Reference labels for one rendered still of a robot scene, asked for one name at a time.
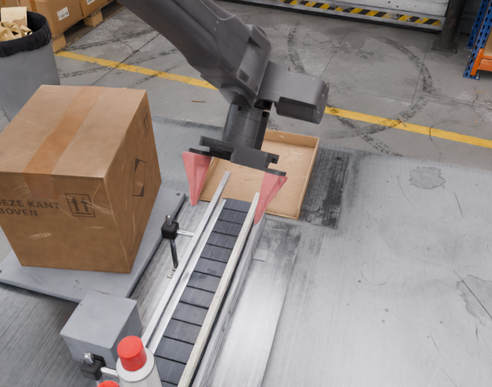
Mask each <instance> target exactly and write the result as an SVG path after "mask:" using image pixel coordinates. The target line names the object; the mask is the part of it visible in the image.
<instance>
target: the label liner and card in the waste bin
mask: <svg viewBox="0 0 492 387"><path fill-rule="evenodd" d="M26 11H29V8H28V6H25V7H9V8H1V17H2V21H0V41H7V40H12V39H16V38H21V37H24V36H27V35H30V34H31V33H32V30H31V29H29V28H28V27H27V16H26Z"/></svg>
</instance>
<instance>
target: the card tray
mask: <svg viewBox="0 0 492 387"><path fill-rule="evenodd" d="M318 148H319V137H312V136H307V135H302V134H294V133H289V132H284V131H274V130H270V129H266V132H265V136H264V139H263V144H262V147H261V151H265V152H269V153H272V154H277V155H279V159H278V163H277V164H272V163H269V166H268V168H271V169H276V170H280V171H284V172H286V177H288V179H287V181H286V182H285V183H284V185H283V186H282V187H281V189H280V190H279V191H278V193H277V194H276V195H275V196H274V198H273V199H272V200H271V201H270V202H269V205H268V206H267V208H266V213H267V214H271V215H275V216H279V217H285V218H289V219H294V220H298V218H299V213H300V210H301V207H302V202H303V199H304V196H305V192H306V189H307V186H308V183H309V178H310V175H311V172H312V168H313V164H314V162H315V157H316V154H317V151H318ZM226 171H229V172H231V178H230V179H229V182H228V184H227V185H226V188H225V190H224V191H223V194H222V196H221V198H220V200H219V203H220V201H221V199H223V198H227V197H228V198H232V199H236V200H243V201H247V202H251V203H252V202H253V199H254V197H255V195H256V193H260V189H261V186H262V181H263V175H264V173H265V171H262V170H257V169H253V168H250V167H245V166H242V165H238V164H234V163H230V161H228V160H224V159H220V158H217V157H213V159H212V160H211V162H210V166H209V169H208V171H207V174H206V178H205V181H204V183H203V187H202V190H201V192H200V196H199V198H198V200H202V201H206V202H211V200H212V199H213V196H214V194H215V192H216V190H217V188H218V186H219V185H220V182H221V180H222V179H223V176H224V174H225V173H226ZM219 203H218V204H219Z"/></svg>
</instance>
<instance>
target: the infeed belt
mask: <svg viewBox="0 0 492 387"><path fill-rule="evenodd" d="M251 205H252V203H251V202H247V201H243V200H236V199H232V198H228V197H227V199H226V202H225V203H224V205H223V208H222V210H221V212H220V215H219V216H218V218H217V220H216V222H215V225H214V227H213V229H212V231H211V233H210V235H209V238H208V240H207V242H206V244H205V246H204V248H203V251H202V253H201V254H200V257H199V259H198V260H197V263H196V265H195V267H194V269H193V272H192V273H191V276H190V278H189V280H188V282H187V286H185V289H184V291H183V293H182V295H181V297H180V299H179V302H178V304H177V306H176V308H175V310H174V311H173V315H172V316H171V319H170V321H169V322H168V324H167V327H166V329H165V331H164V333H163V336H162V337H161V340H160V342H159V344H158V346H157V348H156V350H155V353H154V358H155V363H156V365H157V371H158V373H159V377H160V381H161V385H162V387H177V386H178V385H179V382H180V379H181V377H182V374H183V372H184V369H185V368H186V365H187V362H188V360H189V357H190V354H191V352H192V350H193V347H194V345H195V343H196V340H197V337H198V335H199V333H200V330H201V328H202V325H203V322H204V320H205V318H206V315H207V313H208V311H209V308H210V305H211V303H212V301H213V297H214V296H215V294H216V291H217V288H218V286H219V284H220V280H221V279H222V276H223V273H224V271H225V268H226V266H227V263H228V262H229V258H230V256H231V254H232V251H233V248H234V246H235V244H236V241H237V239H238V237H239V234H240V231H241V229H242V227H243V224H244V222H245V219H246V216H247V214H248V212H249V209H250V207H251ZM254 219H255V217H254V218H253V221H252V224H251V226H250V228H249V232H248V234H247V236H246V239H245V242H244V244H243V248H242V249H241V252H240V254H239V258H238V260H237V262H236V265H235V268H234V270H233V273H232V276H231V277H230V280H229V283H228V286H227V288H226V291H225V293H224V296H223V299H222V301H221V304H220V307H219V309H218V311H217V314H216V317H215V319H214V321H213V324H212V327H211V329H210V333H209V335H208V337H207V339H206V342H205V345H204V347H203V351H202V352H201V355H200V358H199V361H198V363H197V365H196V368H195V370H194V373H193V376H192V379H191V380H190V384H189V386H188V387H192V384H193V381H194V379H195V376H196V373H197V371H198V368H199V366H200V363H201V361H202V358H203V355H204V353H205V351H206V347H207V345H208V342H209V340H210V337H211V335H212V332H213V329H214V326H215V325H216V321H217V319H218V316H219V314H220V310H221V309H222V306H223V303H224V300H225V298H226V294H227V293H228V290H229V287H230V284H231V282H232V280H233V277H234V274H235V272H236V269H237V267H238V264H239V261H240V258H241V256H242V254H243V251H244V248H245V246H246V243H247V240H248V238H249V235H250V233H251V230H252V228H253V224H254Z"/></svg>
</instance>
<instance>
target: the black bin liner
mask: <svg viewBox="0 0 492 387"><path fill-rule="evenodd" d="M26 16H27V27H28V28H29V29H31V30H32V33H31V34H30V35H27V36H24V37H21V38H16V39H12V40H7V41H0V58H4V57H5V56H6V57H8V56H10V55H13V54H16V53H18V52H19V51H33V50H34V49H39V48H40V47H43V46H44V45H48V44H49V42H50V40H51V36H52V35H51V29H50V26H49V24H48V20H47V19H46V17H45V16H43V15H42V14H40V13H37V12H30V11H26ZM1 21H2V17H1V12H0V22H1Z"/></svg>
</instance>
